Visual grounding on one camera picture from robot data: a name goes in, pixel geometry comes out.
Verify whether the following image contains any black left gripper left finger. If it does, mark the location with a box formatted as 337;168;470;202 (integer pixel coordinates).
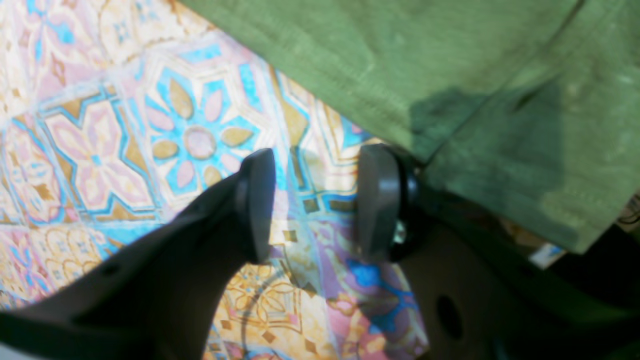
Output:
1;148;276;360

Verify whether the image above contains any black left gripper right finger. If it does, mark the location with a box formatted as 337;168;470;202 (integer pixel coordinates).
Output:
356;144;640;360

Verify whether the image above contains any olive green t-shirt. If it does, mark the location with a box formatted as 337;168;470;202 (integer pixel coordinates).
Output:
183;0;640;254

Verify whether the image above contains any patterned tile tablecloth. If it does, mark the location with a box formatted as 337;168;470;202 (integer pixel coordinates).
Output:
1;0;428;360

